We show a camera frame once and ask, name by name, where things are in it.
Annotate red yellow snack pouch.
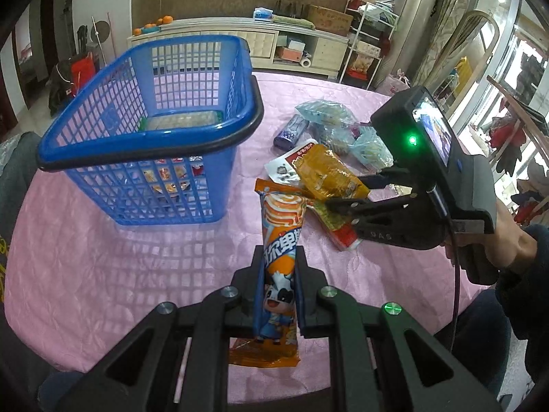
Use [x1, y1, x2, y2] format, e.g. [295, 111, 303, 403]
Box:
[264, 139, 370, 250]

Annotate large light blue snack bag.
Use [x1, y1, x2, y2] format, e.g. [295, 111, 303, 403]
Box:
[310, 124, 394, 172]

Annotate orange cartoon snack pack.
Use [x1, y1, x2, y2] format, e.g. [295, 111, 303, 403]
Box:
[229, 179, 308, 368]

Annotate small light blue snack bag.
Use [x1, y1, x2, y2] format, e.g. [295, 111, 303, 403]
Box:
[295, 99, 357, 127]

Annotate red orange snack bag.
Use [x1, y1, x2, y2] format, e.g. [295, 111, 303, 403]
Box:
[140, 156, 208, 196]

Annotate green-edged cracker pack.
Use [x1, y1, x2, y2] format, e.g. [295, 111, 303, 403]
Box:
[138, 111, 223, 131]

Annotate blue plastic basket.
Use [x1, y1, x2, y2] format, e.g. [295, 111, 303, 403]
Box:
[37, 34, 263, 226]

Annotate person right hand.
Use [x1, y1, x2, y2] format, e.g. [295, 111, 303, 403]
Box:
[442, 198, 538, 273]

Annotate purple tube snack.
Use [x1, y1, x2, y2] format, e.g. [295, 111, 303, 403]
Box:
[273, 114, 309, 152]

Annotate pink shopping bag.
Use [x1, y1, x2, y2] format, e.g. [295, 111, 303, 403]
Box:
[376, 72, 409, 97]

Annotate wooden clothes rack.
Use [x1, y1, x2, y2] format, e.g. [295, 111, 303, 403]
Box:
[487, 76, 548, 164]

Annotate pink quilted table cover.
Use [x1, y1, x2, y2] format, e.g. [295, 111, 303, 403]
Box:
[5, 72, 478, 372]

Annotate white metal shelf rack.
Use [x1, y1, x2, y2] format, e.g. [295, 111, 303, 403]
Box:
[339, 0, 399, 89]

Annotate cardboard box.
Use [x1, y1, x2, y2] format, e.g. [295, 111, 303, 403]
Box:
[305, 5, 354, 36]

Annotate cream TV cabinet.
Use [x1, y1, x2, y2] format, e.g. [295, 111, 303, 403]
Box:
[127, 17, 348, 80]

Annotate green folded cloth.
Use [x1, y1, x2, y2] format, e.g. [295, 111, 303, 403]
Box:
[272, 15, 315, 30]

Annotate white air conditioner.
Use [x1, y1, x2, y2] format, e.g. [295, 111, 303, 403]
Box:
[372, 0, 435, 87]

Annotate tissue pack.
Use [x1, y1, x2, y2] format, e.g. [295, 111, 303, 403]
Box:
[252, 8, 273, 21]

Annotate grey embroidered cushion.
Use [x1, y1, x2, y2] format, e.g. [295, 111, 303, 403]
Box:
[1, 132, 41, 299]

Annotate oranges on cabinet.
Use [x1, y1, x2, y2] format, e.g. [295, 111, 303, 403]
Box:
[132, 15, 174, 36]

